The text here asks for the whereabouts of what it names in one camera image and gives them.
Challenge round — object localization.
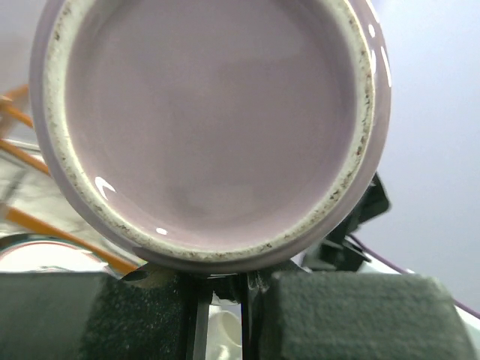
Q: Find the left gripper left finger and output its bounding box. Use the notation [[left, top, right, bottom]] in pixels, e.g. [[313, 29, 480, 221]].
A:
[[1, 268, 209, 359]]

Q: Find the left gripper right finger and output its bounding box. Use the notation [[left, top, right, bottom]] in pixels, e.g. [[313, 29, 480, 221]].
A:
[[243, 271, 476, 359]]

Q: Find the purple mug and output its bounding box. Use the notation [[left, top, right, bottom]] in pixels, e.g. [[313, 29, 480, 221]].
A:
[[29, 1, 392, 275]]

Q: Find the orange wooden shelf rack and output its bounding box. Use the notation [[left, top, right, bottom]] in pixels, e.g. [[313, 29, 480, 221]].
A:
[[1, 85, 143, 274]]

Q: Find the white grey mug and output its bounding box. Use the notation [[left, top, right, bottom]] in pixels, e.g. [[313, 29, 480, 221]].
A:
[[205, 310, 242, 360]]

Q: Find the black rimmed printed plate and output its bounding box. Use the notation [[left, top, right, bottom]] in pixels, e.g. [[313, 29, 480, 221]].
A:
[[1, 233, 114, 275]]

